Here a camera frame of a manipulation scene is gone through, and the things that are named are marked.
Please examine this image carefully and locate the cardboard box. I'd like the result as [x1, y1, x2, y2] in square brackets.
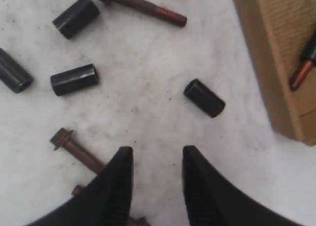
[229, 0, 316, 146]

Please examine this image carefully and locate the black cylindrical sleeve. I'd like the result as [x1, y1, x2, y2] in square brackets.
[51, 0, 101, 40]
[50, 63, 100, 97]
[0, 47, 35, 94]
[183, 79, 226, 119]

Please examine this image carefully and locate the copper-coloured flange bolt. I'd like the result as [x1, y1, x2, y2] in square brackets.
[49, 128, 106, 174]
[71, 184, 86, 197]
[97, 0, 188, 28]

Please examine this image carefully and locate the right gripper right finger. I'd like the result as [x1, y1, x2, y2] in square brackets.
[182, 145, 307, 226]

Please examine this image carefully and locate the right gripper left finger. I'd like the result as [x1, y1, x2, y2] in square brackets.
[24, 146, 134, 226]

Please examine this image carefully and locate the bolt assembled in black sleeve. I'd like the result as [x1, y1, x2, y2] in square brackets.
[288, 35, 316, 91]

